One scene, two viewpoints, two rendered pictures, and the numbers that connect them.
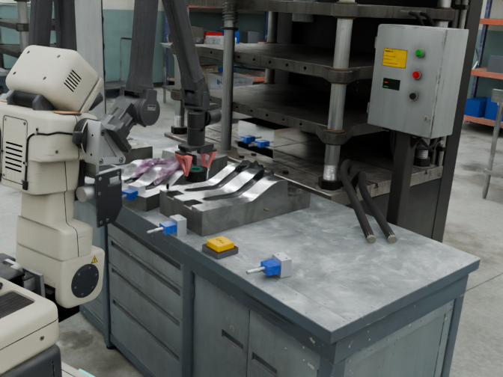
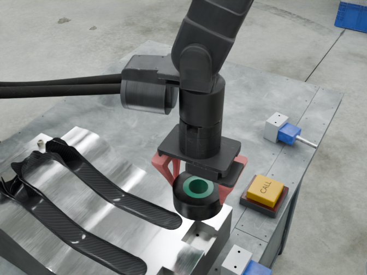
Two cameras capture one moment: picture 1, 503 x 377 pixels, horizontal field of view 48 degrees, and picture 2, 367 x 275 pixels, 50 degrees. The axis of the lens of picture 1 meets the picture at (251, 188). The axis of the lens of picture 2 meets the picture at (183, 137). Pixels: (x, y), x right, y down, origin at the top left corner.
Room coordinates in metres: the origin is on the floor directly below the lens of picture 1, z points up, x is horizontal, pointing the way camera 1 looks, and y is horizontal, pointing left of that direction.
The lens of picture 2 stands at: (1.89, 0.57, 1.45)
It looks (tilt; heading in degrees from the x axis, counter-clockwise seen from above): 40 degrees down; 253
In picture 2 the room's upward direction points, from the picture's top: 1 degrees counter-clockwise
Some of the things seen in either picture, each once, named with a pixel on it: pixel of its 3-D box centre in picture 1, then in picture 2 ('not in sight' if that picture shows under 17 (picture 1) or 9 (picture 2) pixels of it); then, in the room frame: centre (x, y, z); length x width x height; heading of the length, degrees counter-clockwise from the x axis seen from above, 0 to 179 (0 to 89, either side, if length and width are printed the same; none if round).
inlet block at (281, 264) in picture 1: (267, 268); (292, 135); (1.42, -0.06, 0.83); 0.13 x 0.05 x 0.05; 120
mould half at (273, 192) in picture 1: (237, 192); (83, 209); (1.93, 0.05, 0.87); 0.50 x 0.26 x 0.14; 131
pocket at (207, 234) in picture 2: (193, 207); (199, 241); (1.75, 0.19, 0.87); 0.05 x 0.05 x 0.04; 41
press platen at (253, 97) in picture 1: (299, 117); not in sight; (2.95, -0.24, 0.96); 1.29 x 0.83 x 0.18; 41
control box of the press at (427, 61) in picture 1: (396, 206); not in sight; (2.23, -0.62, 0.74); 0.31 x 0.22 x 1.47; 41
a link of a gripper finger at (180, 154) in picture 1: (189, 161); (215, 177); (1.73, 0.20, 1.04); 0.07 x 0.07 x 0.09; 46
